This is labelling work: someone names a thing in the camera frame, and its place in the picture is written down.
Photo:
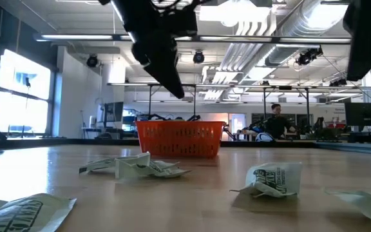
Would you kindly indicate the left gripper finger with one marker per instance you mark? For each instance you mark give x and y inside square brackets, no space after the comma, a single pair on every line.
[166,71]
[140,53]

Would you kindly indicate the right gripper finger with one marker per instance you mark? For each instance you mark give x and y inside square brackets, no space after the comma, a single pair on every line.
[369,32]

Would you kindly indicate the orange plastic basket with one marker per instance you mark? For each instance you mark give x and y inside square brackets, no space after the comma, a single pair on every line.
[179,138]

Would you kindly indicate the black spotlight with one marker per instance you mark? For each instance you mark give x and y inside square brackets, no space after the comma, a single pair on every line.
[198,57]
[92,60]

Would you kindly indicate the black computer monitor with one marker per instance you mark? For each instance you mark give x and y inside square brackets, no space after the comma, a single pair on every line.
[364,114]
[114,111]

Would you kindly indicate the black track light cluster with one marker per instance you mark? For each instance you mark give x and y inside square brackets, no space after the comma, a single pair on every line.
[308,55]

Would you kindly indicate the white light panel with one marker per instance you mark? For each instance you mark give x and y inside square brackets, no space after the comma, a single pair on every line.
[234,13]

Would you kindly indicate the red box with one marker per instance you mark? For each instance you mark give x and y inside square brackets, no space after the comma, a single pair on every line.
[335,125]

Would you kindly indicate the blue white ball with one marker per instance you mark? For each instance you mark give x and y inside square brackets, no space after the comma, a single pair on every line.
[264,137]

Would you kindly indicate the person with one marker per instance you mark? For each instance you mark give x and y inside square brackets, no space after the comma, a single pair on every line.
[279,125]

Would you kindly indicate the black metal rig frame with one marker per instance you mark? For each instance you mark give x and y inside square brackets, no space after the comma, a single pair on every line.
[224,85]

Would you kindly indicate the long fluorescent light rail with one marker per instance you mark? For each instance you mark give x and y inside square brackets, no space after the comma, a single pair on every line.
[76,37]

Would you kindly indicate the silver ventilation duct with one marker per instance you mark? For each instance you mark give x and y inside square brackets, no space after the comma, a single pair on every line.
[301,22]

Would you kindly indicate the black aluminium table frame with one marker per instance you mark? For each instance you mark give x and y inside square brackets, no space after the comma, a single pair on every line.
[76,141]

